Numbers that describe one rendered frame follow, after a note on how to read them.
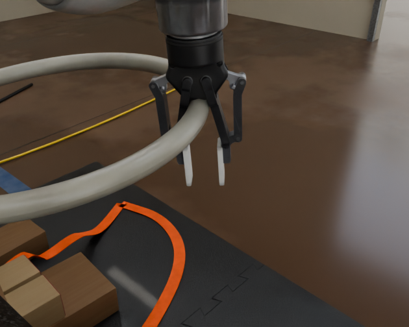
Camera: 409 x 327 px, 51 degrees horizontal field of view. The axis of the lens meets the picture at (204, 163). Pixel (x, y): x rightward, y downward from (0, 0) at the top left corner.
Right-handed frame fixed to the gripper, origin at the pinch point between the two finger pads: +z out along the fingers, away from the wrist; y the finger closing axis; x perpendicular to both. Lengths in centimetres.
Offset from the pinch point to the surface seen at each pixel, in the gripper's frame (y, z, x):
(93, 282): 46, 75, -44
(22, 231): 83, 75, -70
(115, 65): 17.4, -8.9, -20.9
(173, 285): 21, 87, -54
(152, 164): 4.2, -9.9, 15.5
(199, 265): 12, 89, -66
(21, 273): 65, 63, -37
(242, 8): -9, 93, -504
